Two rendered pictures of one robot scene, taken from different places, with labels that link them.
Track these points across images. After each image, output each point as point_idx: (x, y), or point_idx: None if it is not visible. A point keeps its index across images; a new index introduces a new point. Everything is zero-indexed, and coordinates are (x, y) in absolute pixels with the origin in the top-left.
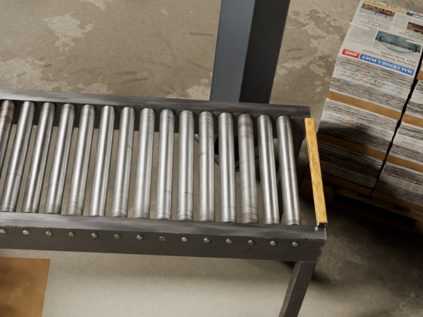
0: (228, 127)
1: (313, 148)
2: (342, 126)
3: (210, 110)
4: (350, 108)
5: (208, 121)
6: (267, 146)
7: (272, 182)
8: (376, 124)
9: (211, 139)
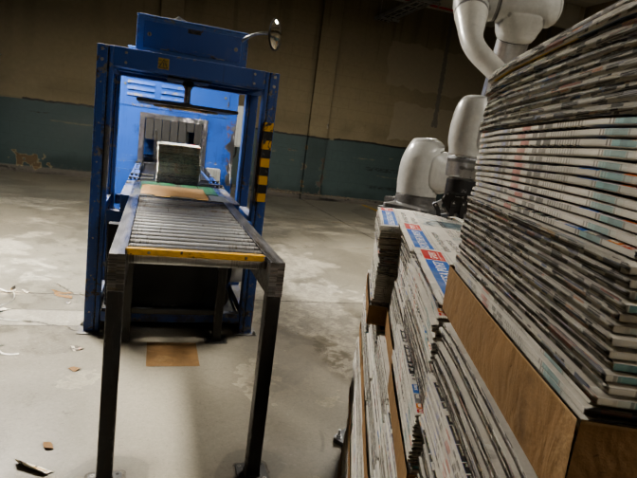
0: (237, 242)
1: (222, 252)
2: (353, 376)
3: (253, 240)
4: (357, 348)
5: (241, 239)
6: (222, 248)
7: (177, 247)
8: (356, 376)
9: (220, 239)
